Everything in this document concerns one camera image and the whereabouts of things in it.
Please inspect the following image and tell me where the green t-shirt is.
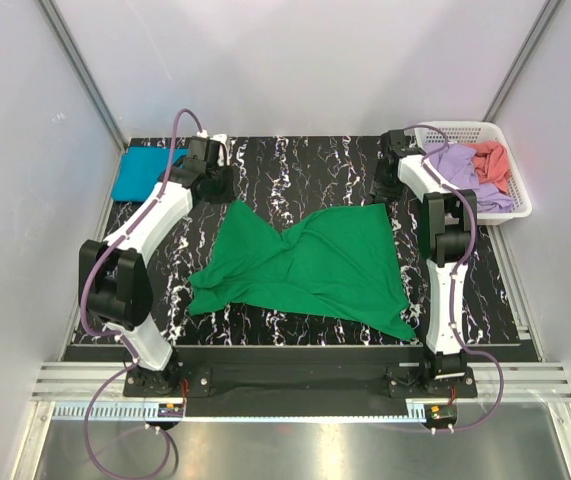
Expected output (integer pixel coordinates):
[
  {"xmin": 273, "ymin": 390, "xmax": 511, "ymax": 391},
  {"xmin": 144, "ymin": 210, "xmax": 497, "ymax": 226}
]
[{"xmin": 188, "ymin": 201, "xmax": 416, "ymax": 341}]

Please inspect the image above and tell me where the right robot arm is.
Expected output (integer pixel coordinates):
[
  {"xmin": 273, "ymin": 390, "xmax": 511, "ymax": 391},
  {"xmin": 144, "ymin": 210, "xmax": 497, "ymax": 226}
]
[{"xmin": 370, "ymin": 129, "xmax": 477, "ymax": 397}]

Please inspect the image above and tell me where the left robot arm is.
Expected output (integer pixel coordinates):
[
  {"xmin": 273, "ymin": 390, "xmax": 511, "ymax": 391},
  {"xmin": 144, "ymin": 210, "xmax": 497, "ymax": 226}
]
[{"xmin": 78, "ymin": 132, "xmax": 234, "ymax": 396}]

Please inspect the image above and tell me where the purple t-shirt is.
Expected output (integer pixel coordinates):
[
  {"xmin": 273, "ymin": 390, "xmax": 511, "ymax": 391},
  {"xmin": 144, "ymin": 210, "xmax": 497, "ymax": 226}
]
[{"xmin": 429, "ymin": 143, "xmax": 514, "ymax": 213}]

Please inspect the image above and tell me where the folded blue t-shirt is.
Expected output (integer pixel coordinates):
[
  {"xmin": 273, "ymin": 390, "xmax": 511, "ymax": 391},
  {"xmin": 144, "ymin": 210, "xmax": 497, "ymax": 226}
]
[{"xmin": 111, "ymin": 147, "xmax": 170, "ymax": 203}]

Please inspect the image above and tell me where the white plastic basket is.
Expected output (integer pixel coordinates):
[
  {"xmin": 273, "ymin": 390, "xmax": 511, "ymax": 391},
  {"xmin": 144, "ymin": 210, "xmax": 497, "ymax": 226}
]
[{"xmin": 414, "ymin": 121, "xmax": 532, "ymax": 225}]

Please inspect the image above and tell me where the coral t-shirt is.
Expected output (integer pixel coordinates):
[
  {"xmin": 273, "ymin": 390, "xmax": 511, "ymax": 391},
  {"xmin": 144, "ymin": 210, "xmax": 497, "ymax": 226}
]
[{"xmin": 469, "ymin": 141, "xmax": 511, "ymax": 194}]

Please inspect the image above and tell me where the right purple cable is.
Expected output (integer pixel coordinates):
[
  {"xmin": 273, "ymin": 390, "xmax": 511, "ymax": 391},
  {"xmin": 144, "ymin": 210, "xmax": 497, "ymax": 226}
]
[{"xmin": 399, "ymin": 124, "xmax": 504, "ymax": 434}]

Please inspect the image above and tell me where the purple cable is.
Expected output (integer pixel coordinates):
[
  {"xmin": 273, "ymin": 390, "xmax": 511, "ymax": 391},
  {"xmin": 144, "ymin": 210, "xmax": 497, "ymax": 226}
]
[
  {"xmin": 78, "ymin": 108, "xmax": 206, "ymax": 476},
  {"xmin": 399, "ymin": 124, "xmax": 504, "ymax": 434}
]

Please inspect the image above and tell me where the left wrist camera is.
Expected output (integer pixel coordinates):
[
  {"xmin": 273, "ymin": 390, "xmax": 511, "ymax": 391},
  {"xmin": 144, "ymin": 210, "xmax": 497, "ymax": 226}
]
[{"xmin": 187, "ymin": 132, "xmax": 230, "ymax": 169}]

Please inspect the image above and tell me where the left corner frame post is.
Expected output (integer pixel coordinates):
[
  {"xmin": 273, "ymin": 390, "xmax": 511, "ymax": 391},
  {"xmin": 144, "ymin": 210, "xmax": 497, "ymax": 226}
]
[{"xmin": 35, "ymin": 0, "xmax": 129, "ymax": 152}]

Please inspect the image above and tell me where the corner frame post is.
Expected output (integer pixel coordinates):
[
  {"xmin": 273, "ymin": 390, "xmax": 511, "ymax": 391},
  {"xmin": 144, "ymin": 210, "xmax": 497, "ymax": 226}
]
[
  {"xmin": 35, "ymin": 0, "xmax": 129, "ymax": 152},
  {"xmin": 483, "ymin": 0, "xmax": 565, "ymax": 123}
]

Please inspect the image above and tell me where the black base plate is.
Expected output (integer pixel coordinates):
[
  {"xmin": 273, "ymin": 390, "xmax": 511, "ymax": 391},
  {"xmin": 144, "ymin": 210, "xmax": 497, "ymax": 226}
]
[{"xmin": 124, "ymin": 346, "xmax": 478, "ymax": 419}]

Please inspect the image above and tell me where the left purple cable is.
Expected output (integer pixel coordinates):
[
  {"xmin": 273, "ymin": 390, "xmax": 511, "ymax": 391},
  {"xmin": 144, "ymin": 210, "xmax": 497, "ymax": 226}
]
[{"xmin": 78, "ymin": 108, "xmax": 206, "ymax": 476}]

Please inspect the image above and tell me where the right corner frame post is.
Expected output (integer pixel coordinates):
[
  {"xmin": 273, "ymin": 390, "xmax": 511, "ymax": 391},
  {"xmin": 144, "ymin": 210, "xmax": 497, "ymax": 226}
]
[{"xmin": 483, "ymin": 0, "xmax": 565, "ymax": 123}]

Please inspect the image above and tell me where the aluminium frame rail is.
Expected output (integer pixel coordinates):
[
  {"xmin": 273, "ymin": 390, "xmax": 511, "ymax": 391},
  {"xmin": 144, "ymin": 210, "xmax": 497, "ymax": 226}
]
[{"xmin": 12, "ymin": 356, "xmax": 571, "ymax": 479}]

